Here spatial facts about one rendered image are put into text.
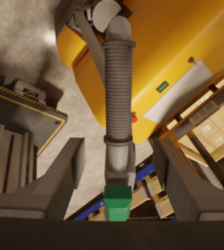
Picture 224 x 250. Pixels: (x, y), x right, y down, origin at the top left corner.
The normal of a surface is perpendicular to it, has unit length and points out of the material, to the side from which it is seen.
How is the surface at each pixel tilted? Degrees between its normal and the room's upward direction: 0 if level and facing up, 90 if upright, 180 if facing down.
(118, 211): 16
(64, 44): 22
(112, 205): 47
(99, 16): 0
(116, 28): 39
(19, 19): 0
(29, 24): 0
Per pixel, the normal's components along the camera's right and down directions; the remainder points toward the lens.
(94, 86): -0.61, -0.12
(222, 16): 0.07, 0.60
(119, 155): 0.23, 0.30
